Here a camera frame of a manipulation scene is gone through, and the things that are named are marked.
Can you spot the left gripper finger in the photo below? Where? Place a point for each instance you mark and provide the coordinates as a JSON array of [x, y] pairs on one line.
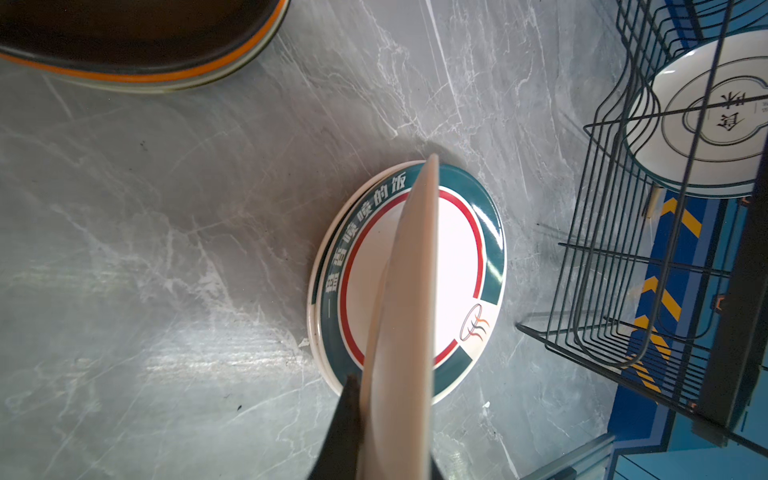
[[338, 456]]

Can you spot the white plate row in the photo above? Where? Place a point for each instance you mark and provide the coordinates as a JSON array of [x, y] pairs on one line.
[[350, 264], [398, 373], [471, 276], [700, 127]]

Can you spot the black wire dish rack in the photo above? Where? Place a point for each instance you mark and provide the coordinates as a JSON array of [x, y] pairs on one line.
[[663, 293]]

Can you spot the orange plate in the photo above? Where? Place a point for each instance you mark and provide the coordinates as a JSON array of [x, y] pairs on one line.
[[180, 75]]

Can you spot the black plate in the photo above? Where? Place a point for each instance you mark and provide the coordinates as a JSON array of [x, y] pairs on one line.
[[120, 30]]

